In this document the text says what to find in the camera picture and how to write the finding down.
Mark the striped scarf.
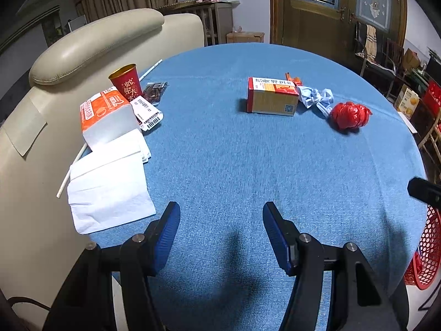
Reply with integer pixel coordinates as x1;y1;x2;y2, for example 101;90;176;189
364;24;378;61

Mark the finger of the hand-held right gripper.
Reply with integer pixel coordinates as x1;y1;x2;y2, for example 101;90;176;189
407;177;441;209

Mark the beige leather sofa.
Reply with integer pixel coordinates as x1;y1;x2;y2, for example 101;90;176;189
0;8;205;331

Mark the slatted radiator cover cabinet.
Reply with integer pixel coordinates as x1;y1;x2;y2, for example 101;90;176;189
155;0;240;47

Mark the white refrigerator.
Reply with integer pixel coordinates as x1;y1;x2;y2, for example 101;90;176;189
68;16;87;35

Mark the light blue wrapper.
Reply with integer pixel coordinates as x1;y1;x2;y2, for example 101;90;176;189
297;86;335;119

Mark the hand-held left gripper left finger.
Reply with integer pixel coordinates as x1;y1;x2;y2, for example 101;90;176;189
43;201;181;331

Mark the brown cardboard box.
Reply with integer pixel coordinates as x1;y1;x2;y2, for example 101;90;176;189
226;32;265;44

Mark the red patterned cloth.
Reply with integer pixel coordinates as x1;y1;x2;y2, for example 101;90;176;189
188;0;240;6

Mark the white barcode label packet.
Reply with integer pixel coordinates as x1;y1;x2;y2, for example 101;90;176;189
130;95;163;132

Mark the orange and white tissue pack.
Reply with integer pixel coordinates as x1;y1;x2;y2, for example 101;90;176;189
79;88;142;151

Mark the wooden chair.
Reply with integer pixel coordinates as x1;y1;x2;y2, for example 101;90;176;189
417;110;441;166

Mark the dark snack wrapper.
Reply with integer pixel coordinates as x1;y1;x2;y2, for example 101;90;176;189
143;81;169;106

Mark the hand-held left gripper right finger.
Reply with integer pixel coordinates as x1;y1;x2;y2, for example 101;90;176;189
262;201;410;331

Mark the black monitor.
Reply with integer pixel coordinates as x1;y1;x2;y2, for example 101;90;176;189
425;55;441;83

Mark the red plastic bag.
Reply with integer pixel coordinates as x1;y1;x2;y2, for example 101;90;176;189
330;102;373;133

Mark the red gift box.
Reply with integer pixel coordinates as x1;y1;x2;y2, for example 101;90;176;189
422;80;441;111

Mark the small orange wrapper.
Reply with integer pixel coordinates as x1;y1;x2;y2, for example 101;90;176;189
284;72;304;87

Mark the red paper cup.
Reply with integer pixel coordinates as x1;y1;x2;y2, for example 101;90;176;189
108;64;142;102

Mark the white paper straw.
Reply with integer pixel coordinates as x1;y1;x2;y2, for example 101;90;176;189
139;59;163;79
57;144;88;199

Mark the thin black cable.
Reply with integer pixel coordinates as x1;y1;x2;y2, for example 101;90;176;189
7;296;52;313

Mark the dark metal chair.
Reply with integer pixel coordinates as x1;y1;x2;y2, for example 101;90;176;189
355;22;405;99

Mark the red plastic mesh basket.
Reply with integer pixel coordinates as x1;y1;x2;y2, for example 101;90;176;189
404;203;441;291

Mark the orange printed carton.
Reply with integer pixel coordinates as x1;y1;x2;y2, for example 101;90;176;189
394;84;421;118

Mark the wooden door with stained glass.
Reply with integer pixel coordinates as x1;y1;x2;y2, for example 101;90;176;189
268;0;408;73

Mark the blue tablecloth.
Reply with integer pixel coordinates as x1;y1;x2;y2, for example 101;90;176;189
89;42;429;331

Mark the orange and white medicine box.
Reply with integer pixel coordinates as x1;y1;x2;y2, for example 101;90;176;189
247;77;300;117

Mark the large unfolded white napkin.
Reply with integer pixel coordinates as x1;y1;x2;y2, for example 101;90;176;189
66;150;157;235

